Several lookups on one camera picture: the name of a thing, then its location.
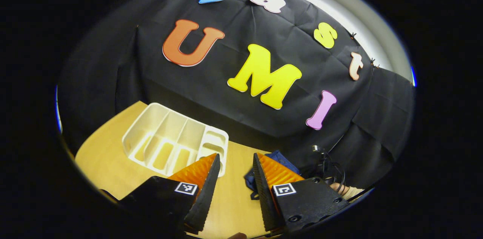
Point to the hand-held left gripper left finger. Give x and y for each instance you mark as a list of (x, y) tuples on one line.
[(203, 193)]

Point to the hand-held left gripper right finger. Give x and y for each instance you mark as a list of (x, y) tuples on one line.
[(264, 193)]

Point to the white plastic bookshelf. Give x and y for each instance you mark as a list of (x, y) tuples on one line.
[(169, 137)]

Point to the black backdrop cloth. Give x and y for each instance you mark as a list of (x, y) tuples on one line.
[(264, 118)]

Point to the blue schoolbag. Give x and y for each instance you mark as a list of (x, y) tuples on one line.
[(281, 158)]

